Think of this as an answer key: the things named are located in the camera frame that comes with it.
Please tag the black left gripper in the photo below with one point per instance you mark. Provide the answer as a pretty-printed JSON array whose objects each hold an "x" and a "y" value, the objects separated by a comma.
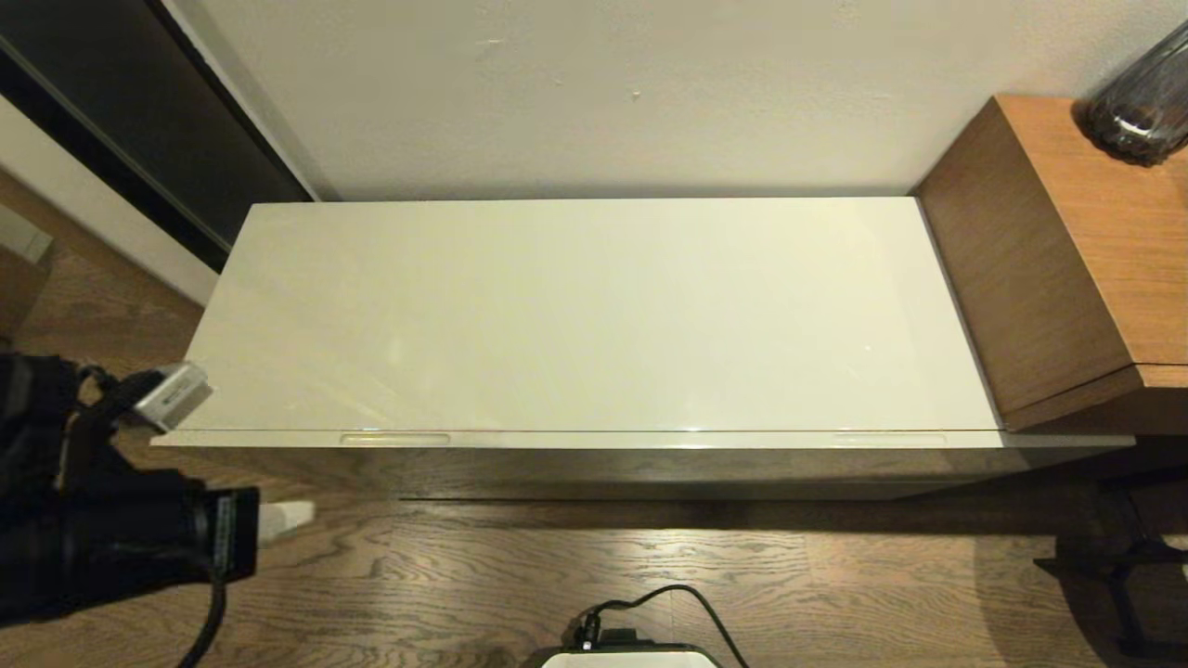
[{"x": 223, "y": 533}]

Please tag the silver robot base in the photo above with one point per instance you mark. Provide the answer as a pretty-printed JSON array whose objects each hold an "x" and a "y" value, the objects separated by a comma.
[{"x": 631, "y": 661}]

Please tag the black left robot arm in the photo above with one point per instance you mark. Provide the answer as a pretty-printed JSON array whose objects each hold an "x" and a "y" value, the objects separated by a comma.
[{"x": 83, "y": 538}]

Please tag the glossy white low cabinet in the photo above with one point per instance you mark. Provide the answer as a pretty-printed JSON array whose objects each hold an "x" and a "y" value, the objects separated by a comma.
[{"x": 557, "y": 315}]

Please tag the dark door panel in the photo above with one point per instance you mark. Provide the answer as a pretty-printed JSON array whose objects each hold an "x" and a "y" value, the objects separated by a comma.
[{"x": 121, "y": 102}]

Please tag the brown wooden side cabinet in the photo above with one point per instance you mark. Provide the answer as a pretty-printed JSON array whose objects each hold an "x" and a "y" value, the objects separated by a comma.
[{"x": 1095, "y": 241}]

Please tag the dark glass vase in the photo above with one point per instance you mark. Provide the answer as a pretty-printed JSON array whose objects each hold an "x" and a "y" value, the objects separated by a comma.
[{"x": 1146, "y": 111}]

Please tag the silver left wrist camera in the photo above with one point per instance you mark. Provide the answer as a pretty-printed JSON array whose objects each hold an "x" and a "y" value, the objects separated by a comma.
[{"x": 172, "y": 397}]

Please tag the white door frame strip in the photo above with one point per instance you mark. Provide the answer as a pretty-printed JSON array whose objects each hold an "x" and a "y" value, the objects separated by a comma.
[{"x": 102, "y": 199}]

